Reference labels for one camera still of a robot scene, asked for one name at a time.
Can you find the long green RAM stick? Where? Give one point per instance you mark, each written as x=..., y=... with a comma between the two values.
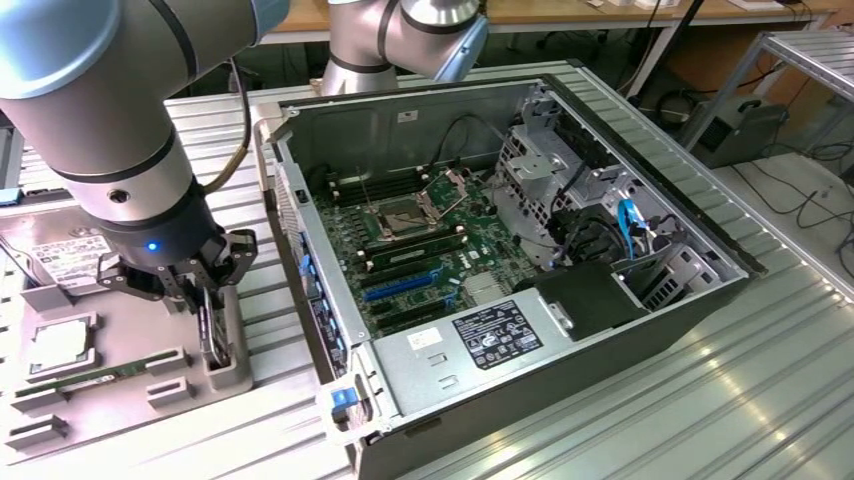
x=86, y=377

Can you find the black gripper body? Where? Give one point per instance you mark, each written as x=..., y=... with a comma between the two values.
x=162, y=235

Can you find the blue disk bracket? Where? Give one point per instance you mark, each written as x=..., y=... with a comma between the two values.
x=9, y=196

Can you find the green RAM stick with label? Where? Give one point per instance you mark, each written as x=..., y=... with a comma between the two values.
x=407, y=252

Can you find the grey parts rack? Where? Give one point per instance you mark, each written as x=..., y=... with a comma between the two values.
x=133, y=415

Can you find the green motherboard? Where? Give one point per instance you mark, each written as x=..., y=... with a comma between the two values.
x=473, y=250

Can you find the blue case latch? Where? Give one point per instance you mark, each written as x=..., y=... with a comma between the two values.
x=343, y=401

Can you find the grey power supply unit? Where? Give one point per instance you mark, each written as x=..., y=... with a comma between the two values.
x=433, y=360

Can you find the perforated metal disk bay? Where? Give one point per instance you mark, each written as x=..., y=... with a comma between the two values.
x=533, y=170

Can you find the silver chipset heat sink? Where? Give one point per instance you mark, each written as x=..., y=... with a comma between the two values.
x=484, y=289

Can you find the wooden desk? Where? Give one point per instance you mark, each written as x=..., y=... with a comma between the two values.
x=567, y=12

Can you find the silver hard disk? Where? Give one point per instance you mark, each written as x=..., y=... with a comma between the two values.
x=60, y=260

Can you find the silver CPU chip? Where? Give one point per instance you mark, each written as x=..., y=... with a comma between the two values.
x=61, y=350

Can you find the CPU socket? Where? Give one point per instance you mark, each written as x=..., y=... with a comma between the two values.
x=403, y=220

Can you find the black plastic air shroud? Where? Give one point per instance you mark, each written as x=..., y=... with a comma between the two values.
x=587, y=300

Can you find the thin metal locking lever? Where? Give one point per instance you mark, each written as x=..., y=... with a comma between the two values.
x=365, y=192

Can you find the metal slat side table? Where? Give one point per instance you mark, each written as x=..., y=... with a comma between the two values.
x=800, y=55

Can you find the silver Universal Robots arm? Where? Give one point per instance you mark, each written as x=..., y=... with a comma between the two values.
x=100, y=125

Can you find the open black PC case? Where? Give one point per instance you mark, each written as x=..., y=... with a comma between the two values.
x=600, y=375

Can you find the metal socket cover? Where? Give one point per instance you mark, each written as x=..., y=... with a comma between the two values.
x=443, y=187

